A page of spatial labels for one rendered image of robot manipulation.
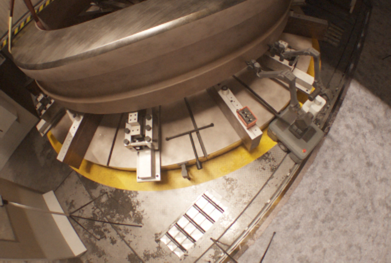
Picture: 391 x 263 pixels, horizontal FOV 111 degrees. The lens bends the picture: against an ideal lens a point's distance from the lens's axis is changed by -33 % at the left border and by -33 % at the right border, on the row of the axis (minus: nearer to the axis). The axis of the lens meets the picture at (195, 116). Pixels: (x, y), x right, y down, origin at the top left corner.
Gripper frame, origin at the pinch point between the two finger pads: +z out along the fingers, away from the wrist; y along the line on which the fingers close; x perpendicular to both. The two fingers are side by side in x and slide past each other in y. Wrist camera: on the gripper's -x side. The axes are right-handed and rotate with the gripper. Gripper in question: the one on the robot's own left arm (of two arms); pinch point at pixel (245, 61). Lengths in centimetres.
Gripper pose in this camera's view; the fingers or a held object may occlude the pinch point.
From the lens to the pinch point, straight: 226.9
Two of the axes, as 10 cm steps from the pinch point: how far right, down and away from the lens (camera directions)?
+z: -5.7, -6.8, 4.7
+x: 1.6, 4.7, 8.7
